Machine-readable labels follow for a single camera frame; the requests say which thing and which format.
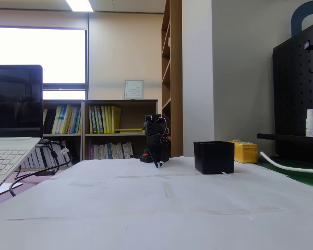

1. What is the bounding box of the low dark wooden bookcase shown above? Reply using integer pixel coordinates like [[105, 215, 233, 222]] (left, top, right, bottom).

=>
[[43, 99, 85, 167], [82, 99, 159, 161]]

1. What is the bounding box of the red white servo cable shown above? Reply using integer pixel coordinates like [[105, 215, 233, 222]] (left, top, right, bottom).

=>
[[158, 116, 171, 136]]

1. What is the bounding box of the white laptop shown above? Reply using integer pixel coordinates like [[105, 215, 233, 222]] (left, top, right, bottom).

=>
[[0, 64, 44, 199]]

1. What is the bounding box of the framed white notice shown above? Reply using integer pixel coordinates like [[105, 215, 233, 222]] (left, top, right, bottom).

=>
[[124, 80, 145, 101]]

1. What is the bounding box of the large bright window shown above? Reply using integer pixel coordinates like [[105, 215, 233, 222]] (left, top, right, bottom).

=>
[[0, 25, 89, 101]]

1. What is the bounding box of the black binder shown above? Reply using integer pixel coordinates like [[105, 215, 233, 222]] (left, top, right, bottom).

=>
[[45, 108, 57, 134]]

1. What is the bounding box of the black square container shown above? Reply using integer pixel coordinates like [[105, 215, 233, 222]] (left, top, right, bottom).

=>
[[193, 141, 236, 176]]

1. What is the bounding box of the tall wooden bookshelf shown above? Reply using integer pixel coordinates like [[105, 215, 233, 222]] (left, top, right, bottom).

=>
[[161, 0, 184, 158]]

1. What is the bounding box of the yellow cardboard box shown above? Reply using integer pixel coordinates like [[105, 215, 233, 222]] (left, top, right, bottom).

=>
[[228, 139, 259, 164]]

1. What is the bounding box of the white card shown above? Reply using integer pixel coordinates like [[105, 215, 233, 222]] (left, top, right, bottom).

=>
[[0, 182, 24, 198]]

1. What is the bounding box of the yellow book wide cover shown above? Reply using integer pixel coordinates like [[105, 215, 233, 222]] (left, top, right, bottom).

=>
[[110, 106, 122, 134]]

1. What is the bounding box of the dark teal arch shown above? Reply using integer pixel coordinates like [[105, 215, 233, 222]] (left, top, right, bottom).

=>
[[291, 0, 313, 38]]

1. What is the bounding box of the white dropper bottle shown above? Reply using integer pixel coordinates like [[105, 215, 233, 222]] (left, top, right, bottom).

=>
[[305, 108, 313, 138]]

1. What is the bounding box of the flat lying yellow book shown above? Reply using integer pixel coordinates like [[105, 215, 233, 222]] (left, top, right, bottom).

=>
[[114, 128, 145, 134]]

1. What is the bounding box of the green white book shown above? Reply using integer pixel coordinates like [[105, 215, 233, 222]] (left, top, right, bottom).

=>
[[88, 106, 95, 134]]

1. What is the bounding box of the white power cable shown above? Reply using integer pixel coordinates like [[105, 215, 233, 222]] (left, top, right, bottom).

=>
[[259, 151, 313, 176]]

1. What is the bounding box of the ceiling light panel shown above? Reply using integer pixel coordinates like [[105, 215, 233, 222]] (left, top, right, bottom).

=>
[[65, 0, 94, 13]]

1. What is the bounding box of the black usb cable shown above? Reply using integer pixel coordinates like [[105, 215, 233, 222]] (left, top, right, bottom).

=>
[[9, 144, 61, 198]]

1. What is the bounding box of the white paper sheet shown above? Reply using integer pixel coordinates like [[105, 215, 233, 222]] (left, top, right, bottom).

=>
[[124, 208, 313, 250], [36, 158, 118, 190], [79, 155, 251, 181], [163, 170, 313, 218], [5, 176, 173, 221]]

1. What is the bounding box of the black cable with white connector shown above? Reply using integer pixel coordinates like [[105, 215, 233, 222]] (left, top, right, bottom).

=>
[[38, 140, 74, 169]]

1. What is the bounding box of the black pegboard stand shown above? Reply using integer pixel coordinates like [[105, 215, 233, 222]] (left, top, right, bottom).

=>
[[256, 17, 313, 164]]

